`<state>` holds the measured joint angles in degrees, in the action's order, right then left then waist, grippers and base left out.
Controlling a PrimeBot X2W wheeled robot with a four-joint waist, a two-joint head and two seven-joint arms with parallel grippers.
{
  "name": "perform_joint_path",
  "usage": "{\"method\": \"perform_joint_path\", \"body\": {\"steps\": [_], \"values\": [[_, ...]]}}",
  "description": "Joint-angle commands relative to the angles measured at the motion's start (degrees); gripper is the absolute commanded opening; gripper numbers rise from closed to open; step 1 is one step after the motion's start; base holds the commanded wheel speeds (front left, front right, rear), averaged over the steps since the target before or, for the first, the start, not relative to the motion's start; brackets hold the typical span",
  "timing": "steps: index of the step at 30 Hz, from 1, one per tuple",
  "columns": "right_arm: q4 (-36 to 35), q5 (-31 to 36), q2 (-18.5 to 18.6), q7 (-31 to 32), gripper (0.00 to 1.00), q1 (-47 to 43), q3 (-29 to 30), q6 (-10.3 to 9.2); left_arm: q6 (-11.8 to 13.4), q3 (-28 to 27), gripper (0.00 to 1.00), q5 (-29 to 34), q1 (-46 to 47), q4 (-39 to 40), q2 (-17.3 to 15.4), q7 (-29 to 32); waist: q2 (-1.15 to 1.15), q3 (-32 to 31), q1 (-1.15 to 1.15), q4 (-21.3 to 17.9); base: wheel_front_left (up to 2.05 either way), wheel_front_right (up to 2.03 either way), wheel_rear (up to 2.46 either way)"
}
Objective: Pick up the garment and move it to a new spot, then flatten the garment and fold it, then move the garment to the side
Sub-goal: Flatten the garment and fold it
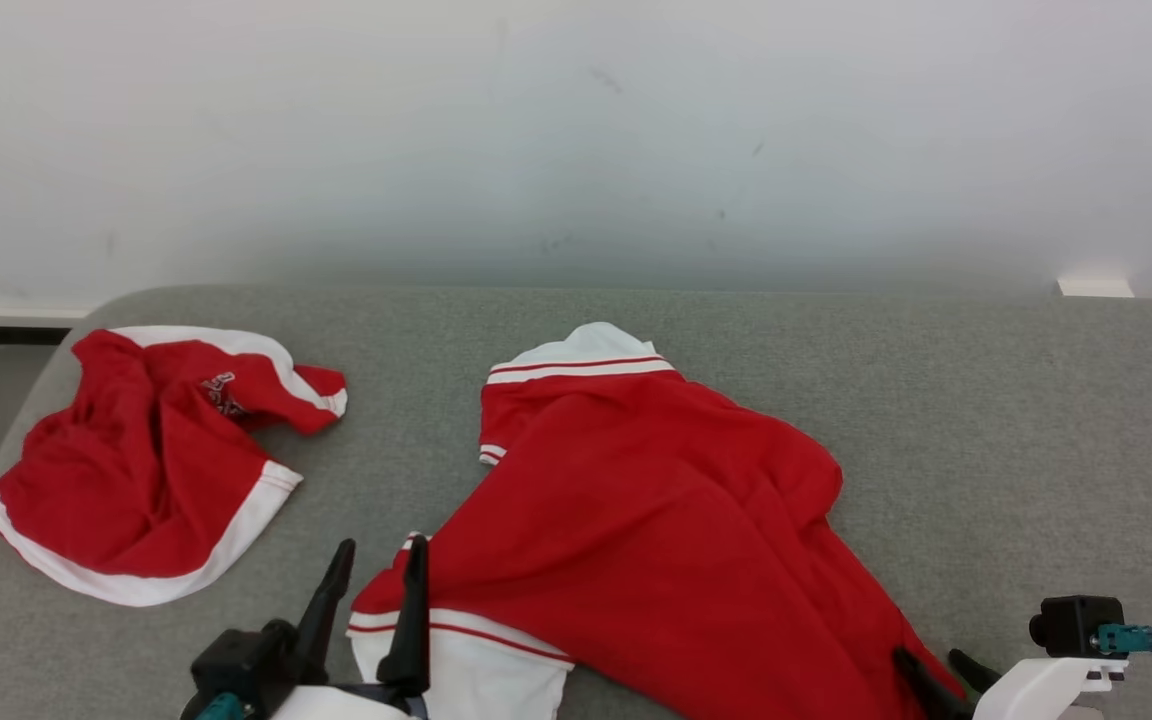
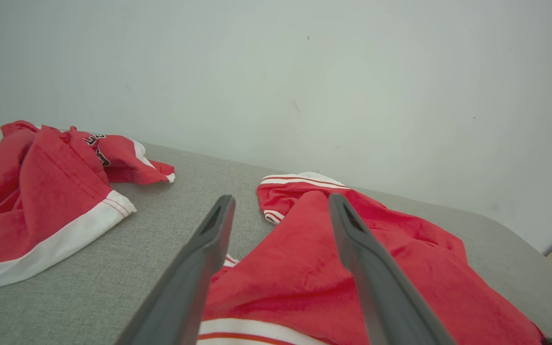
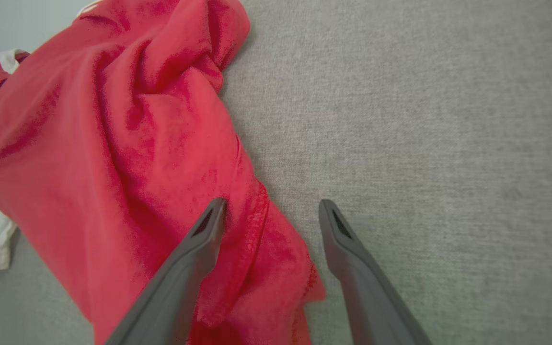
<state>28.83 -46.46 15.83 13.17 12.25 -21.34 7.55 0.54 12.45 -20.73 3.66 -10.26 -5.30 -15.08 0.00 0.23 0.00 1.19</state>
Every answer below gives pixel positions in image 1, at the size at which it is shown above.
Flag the red basketball jersey with number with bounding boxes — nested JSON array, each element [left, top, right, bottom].
[[346, 322, 967, 720]]

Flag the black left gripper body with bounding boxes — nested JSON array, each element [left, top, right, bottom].
[[181, 620, 427, 720]]

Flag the grey fabric sofa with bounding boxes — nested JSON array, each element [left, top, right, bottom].
[[0, 285, 1152, 720]]

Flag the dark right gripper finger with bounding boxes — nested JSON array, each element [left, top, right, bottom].
[[948, 650, 1002, 696], [894, 648, 975, 720]]

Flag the red shorts with white trim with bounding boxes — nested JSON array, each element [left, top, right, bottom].
[[0, 325, 349, 608]]

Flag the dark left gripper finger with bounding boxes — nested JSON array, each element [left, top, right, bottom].
[[296, 540, 357, 683], [378, 535, 432, 698]]

